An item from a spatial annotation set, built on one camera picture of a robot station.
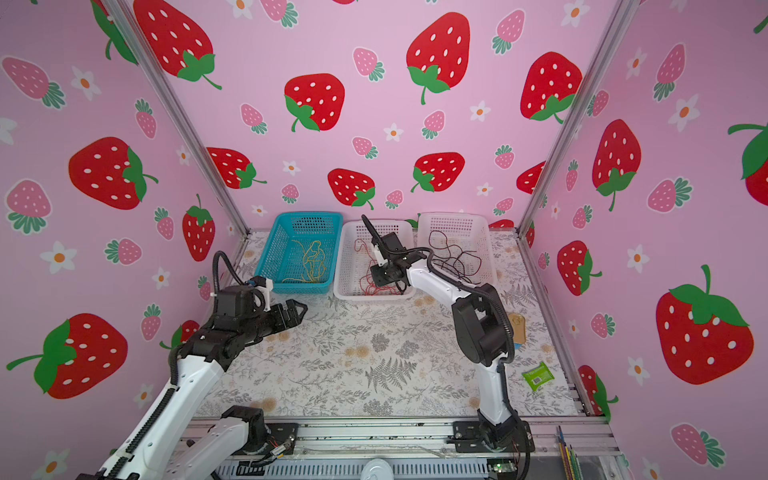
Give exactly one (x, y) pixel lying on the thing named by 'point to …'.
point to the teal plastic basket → (301, 252)
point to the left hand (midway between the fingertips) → (294, 309)
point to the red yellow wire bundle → (313, 262)
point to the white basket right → (461, 245)
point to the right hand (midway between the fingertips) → (377, 272)
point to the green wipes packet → (538, 375)
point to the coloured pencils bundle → (570, 460)
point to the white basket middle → (355, 256)
